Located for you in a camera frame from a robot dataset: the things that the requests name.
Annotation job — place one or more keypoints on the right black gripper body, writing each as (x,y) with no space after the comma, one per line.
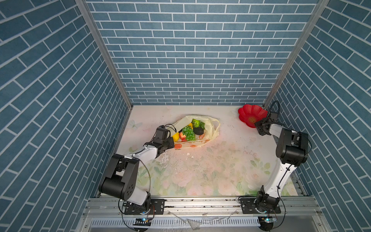
(260,125)

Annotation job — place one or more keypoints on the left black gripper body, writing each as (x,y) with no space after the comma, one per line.
(167,143)

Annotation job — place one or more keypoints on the red flower-shaped plate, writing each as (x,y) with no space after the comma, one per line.
(251,114)

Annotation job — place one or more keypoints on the cream printed plastic bag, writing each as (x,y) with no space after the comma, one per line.
(211,131)

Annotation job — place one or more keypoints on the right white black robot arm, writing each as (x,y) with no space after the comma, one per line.
(292,150)

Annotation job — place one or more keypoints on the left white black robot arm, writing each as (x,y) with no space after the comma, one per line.
(120,176)

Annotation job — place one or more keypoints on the yellow lemon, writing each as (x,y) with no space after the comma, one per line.
(176,137)

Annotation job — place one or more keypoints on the red strawberry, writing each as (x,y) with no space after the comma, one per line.
(182,136)

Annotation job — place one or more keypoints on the green grape bunch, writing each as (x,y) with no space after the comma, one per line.
(190,135)

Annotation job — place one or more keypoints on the dark avocado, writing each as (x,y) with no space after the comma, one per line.
(198,130)

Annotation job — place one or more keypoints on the light green pear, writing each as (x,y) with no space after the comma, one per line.
(196,123)

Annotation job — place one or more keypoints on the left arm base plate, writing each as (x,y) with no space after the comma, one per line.
(150,206)

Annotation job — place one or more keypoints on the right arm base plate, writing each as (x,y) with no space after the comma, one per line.
(259,206)

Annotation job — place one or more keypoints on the aluminium front rail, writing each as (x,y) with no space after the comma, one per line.
(207,206)

